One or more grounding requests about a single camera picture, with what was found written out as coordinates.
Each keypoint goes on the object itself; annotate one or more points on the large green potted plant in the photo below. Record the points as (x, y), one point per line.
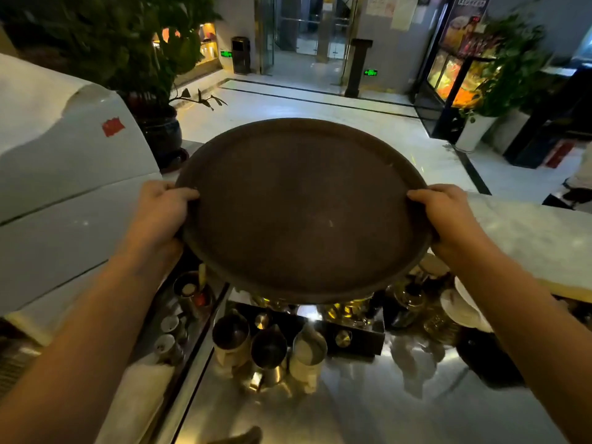
(106, 41)

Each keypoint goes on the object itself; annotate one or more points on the person's right hand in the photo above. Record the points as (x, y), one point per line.
(451, 221)

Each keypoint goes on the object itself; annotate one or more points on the red sticker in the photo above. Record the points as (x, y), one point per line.
(113, 127)

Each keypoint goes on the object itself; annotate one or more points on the dark ceramic plant pot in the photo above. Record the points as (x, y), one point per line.
(159, 134)

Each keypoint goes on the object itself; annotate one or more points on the lit glass display cabinet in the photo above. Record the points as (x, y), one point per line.
(455, 64)

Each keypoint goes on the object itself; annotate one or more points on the paper wall notice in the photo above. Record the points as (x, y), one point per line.
(404, 11)

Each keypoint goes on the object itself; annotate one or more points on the steel container with utensils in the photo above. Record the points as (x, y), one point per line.
(193, 291)

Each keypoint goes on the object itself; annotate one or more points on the small steel cup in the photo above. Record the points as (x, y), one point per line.
(166, 347)
(172, 325)

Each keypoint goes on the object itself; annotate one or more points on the glass entrance door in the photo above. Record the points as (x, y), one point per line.
(307, 27)

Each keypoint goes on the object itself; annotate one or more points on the black floor ashtray bin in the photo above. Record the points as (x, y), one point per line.
(240, 54)

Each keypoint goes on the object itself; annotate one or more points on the red box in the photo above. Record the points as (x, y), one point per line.
(559, 154)

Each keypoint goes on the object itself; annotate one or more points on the person's left forearm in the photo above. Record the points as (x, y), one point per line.
(76, 346)

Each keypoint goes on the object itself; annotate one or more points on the round brown serving tray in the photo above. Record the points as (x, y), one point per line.
(303, 212)

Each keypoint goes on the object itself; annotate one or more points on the person's left hand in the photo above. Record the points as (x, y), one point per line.
(157, 217)

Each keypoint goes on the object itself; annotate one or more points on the person's left thumb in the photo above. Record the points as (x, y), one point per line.
(184, 194)

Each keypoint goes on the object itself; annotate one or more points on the steel milk pitcher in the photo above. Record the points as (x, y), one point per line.
(307, 353)
(231, 339)
(268, 351)

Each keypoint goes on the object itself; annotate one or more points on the person's right thumb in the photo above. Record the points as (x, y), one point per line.
(420, 197)

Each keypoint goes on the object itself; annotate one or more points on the white cloth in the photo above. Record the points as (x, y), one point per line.
(134, 402)

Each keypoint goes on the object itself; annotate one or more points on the white plate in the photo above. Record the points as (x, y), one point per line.
(462, 307)

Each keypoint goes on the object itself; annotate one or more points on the green plant in white pot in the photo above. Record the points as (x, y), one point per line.
(504, 73)

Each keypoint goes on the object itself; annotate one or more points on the person's right forearm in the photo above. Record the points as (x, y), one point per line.
(527, 337)

